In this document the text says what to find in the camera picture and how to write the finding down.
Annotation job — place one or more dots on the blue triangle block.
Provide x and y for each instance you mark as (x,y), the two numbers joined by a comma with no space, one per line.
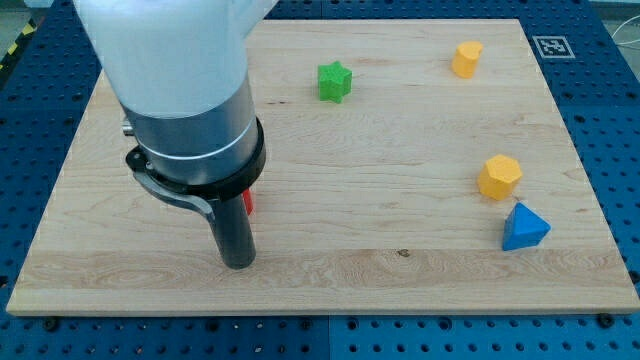
(523,228)

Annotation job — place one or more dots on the green star block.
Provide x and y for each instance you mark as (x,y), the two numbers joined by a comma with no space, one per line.
(334,82)

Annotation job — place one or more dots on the white fiducial marker tag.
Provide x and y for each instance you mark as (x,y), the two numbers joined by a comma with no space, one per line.
(553,47)

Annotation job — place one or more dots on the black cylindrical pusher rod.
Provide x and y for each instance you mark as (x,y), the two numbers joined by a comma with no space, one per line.
(232,232)

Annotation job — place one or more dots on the wooden board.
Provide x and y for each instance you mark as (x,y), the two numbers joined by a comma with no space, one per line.
(368,206)

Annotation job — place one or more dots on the yellow heart block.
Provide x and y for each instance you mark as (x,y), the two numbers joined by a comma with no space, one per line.
(466,57)

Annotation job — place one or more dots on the red block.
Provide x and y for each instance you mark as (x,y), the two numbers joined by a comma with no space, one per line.
(248,201)

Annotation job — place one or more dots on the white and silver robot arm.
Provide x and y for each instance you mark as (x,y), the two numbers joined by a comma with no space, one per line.
(180,73)

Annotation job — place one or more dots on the yellow hexagon block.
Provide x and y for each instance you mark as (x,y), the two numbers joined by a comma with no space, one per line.
(499,177)

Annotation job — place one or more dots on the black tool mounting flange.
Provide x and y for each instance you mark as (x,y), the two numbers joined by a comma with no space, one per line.
(199,198)

